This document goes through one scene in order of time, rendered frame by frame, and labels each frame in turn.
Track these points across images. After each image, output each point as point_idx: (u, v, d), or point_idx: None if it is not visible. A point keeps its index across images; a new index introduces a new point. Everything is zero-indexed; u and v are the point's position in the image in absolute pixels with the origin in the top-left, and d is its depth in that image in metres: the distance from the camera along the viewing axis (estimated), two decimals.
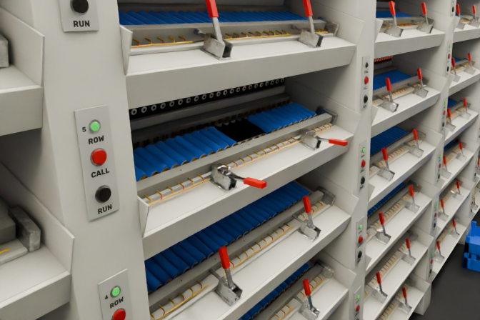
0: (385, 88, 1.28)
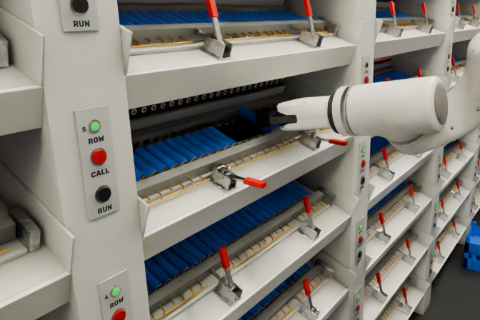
0: None
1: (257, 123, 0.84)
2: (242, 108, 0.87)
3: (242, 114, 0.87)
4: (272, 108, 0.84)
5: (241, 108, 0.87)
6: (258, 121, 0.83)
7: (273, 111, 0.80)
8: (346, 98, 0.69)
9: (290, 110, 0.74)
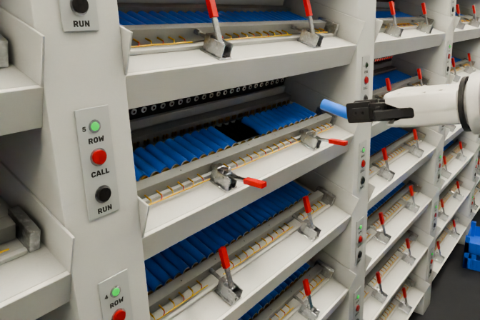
0: (385, 88, 1.28)
1: (348, 118, 0.69)
2: (243, 121, 0.87)
3: None
4: (366, 101, 0.69)
5: (243, 121, 0.87)
6: (351, 116, 0.68)
7: (373, 103, 0.65)
8: None
9: (404, 102, 0.59)
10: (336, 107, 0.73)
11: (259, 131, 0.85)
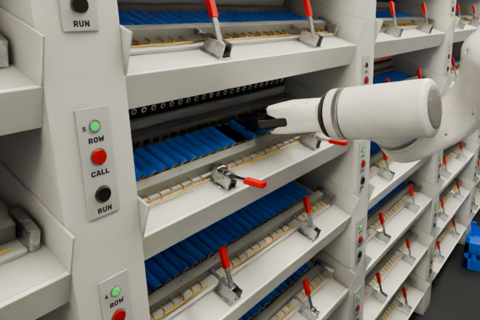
0: None
1: (245, 127, 0.81)
2: (243, 121, 0.87)
3: None
4: (264, 110, 0.82)
5: (243, 121, 0.87)
6: (246, 125, 0.80)
7: (261, 114, 0.77)
8: (336, 101, 0.66)
9: (279, 113, 0.72)
10: (238, 125, 0.83)
11: (259, 131, 0.85)
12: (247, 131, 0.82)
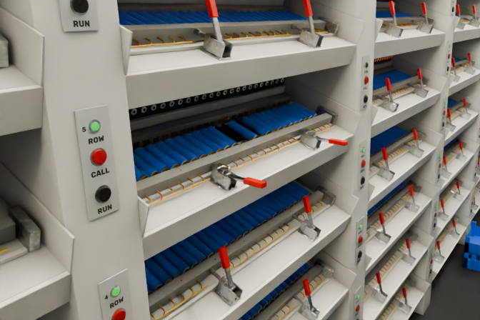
0: (385, 88, 1.28)
1: None
2: (243, 121, 0.87)
3: None
4: None
5: (243, 121, 0.87)
6: None
7: None
8: None
9: None
10: (238, 125, 0.83)
11: (259, 131, 0.85)
12: (247, 131, 0.82)
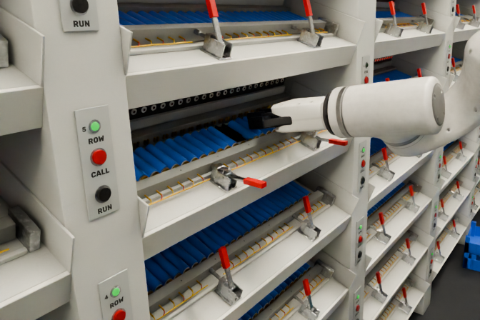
0: None
1: (249, 126, 0.82)
2: None
3: None
4: (268, 109, 0.83)
5: None
6: (251, 123, 0.81)
7: (266, 113, 0.78)
8: (341, 100, 0.67)
9: (285, 111, 0.73)
10: (238, 125, 0.83)
11: None
12: (247, 131, 0.82)
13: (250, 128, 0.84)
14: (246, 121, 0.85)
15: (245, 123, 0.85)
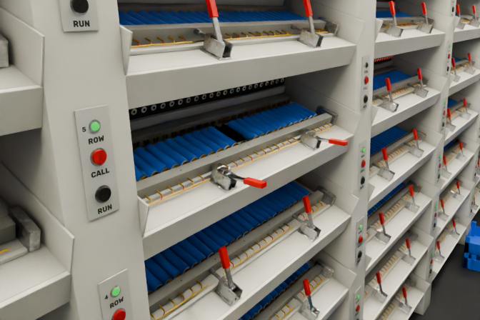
0: (385, 88, 1.28)
1: None
2: (243, 121, 0.87)
3: None
4: None
5: (243, 121, 0.87)
6: None
7: None
8: None
9: None
10: (238, 125, 0.83)
11: None
12: (247, 131, 0.82)
13: (250, 129, 0.84)
14: (246, 122, 0.85)
15: (245, 124, 0.85)
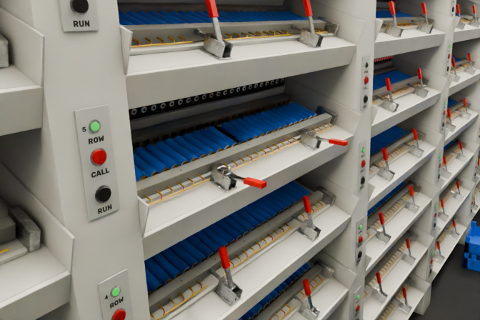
0: (385, 88, 1.28)
1: None
2: (243, 121, 0.87)
3: None
4: None
5: (243, 121, 0.87)
6: None
7: None
8: None
9: None
10: (238, 125, 0.83)
11: None
12: (247, 131, 0.82)
13: (250, 129, 0.84)
14: (246, 122, 0.85)
15: (245, 124, 0.85)
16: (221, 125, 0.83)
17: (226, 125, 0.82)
